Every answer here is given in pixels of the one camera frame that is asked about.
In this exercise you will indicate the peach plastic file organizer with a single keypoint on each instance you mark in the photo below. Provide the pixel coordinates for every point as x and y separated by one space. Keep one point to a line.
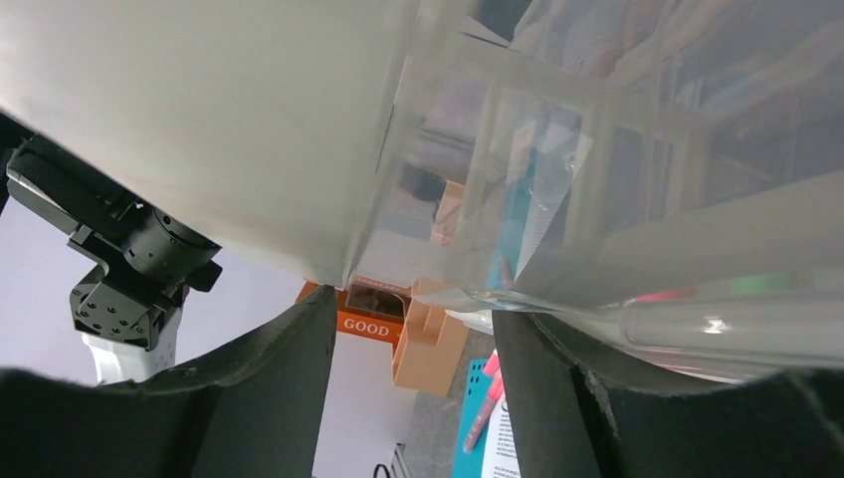
431 342

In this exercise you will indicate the white pink-capped marker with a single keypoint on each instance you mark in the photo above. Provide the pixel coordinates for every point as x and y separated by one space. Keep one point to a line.
492 365

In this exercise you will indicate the orange Good Morning book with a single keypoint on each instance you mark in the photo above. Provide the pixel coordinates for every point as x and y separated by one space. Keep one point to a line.
373 310

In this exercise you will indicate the blue plastic folder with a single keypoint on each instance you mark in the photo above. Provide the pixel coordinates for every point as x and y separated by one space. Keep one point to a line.
477 384

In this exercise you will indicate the white drawer organizer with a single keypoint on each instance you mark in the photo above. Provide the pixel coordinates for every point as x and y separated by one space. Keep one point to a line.
666 176

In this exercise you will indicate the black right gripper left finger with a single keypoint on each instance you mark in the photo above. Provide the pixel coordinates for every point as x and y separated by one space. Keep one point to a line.
251 408

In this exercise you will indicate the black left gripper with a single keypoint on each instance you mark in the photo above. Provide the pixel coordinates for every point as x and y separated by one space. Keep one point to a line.
146 261

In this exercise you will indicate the clear pink pen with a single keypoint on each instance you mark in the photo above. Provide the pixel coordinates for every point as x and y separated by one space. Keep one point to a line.
494 393

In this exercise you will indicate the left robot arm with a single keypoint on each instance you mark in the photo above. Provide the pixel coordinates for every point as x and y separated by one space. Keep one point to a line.
119 362

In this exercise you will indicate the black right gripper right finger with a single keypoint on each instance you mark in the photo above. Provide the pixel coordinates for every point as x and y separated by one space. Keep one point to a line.
582 408

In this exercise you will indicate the pink clipboard with paper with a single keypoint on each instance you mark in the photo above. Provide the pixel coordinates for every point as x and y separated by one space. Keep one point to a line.
500 456

